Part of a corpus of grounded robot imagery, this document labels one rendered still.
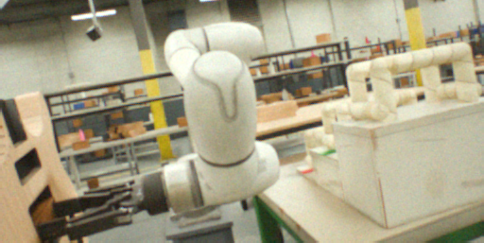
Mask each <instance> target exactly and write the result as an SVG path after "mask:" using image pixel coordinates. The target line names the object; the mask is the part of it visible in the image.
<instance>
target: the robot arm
mask: <svg viewBox="0 0 484 243"><path fill-rule="evenodd" d="M262 47H263V43H262V38H261V35H260V31H259V29H257V28H256V27H255V26H250V25H248V24H245V23H239V22H231V23H223V24H216V25H211V26H204V27H199V28H194V29H189V30H177V31H174V32H172V33H171V34H170V35H169V36H168V38H167V39H166V44H165V48H164V52H165V61H166V63H167V65H168V66H169V69H170V71H171V72H172V73H173V74H174V76H175V77H176V78H177V79H178V81H179V82H180V84H181V85H182V88H183V89H184V91H183V101H184V108H185V112H186V116H187V123H188V126H189V128H190V129H191V132H192V136H193V139H194V141H195V143H196V148H197V152H198V153H192V154H188V155H186V156H184V157H181V158H180V159H179V160H178V162H177V163H175V164H172V165H166V166H165V167H164V174H162V170H160V171H157V172H153V173H150V174H145V175H143V176H142V178H141V184H137V185H136V183H135V180H130V181H128V182H121V183H118V184H114V185H112V184H110V185H107V186H103V187H100V188H94V189H90V190H86V191H83V195H80V196H78V197H76V198H72V199H71V198H70V199H67V200H62V201H56V202H53V203H52V204H53V208H54V211H55V213H56V216H57V219H51V220H49V221H46V222H41V223H38V224H37V226H38V231H39V233H40V235H41V238H42V241H43V242H44V241H49V240H52V239H54V238H59V237H62V236H68V238H69V240H70V241H73V240H75V241H76V240H78V239H81V238H82V237H87V236H90V235H92V234H93V235H95V234H98V233H101V232H105V231H108V230H110V229H114V228H116V227H120V226H129V225H131V223H132V219H131V217H132V215H137V214H138V213H139V212H143V211H147V213H148V215H149V216H152V217H155V216H158V215H159V214H163V213H168V212H170V208H171V209H172V211H173V213H174V214H172V215H170V220H171V221H179V224H178V227H179V228H184V227H186V226H192V225H196V224H199V223H202V222H209V221H213V220H219V219H221V217H220V213H219V206H220V205H224V204H229V203H233V202H238V201H241V200H245V199H246V198H251V197H253V196H256V195H257V194H260V193H262V192H264V191H265V190H267V189H269V188H270V187H271V186H272V185H274V184H275V183H276V182H277V181H278V180H279V172H280V167H279V158H278V156H277V153H276V152H275V150H274V148H273V147H272V146H271V145H269V144H265V143H262V142H259V141H255V138H256V124H257V113H256V93H255V87H254V83H253V81H252V78H251V73H250V71H249V66H250V65H251V61H252V60H255V59H256V57H257V56H259V55H260V54H261V50H262ZM92 193H93V194H92ZM88 208H95V209H93V210H92V211H89V212H85V211H86V210H87V209H88ZM113 208H114V210H113ZM81 211H82V213H84V212H85V213H84V214H82V215H78V214H80V213H81ZM74 214H76V215H77V216H76V217H71V218H69V219H67V217H68V216H71V215H74Z"/></svg>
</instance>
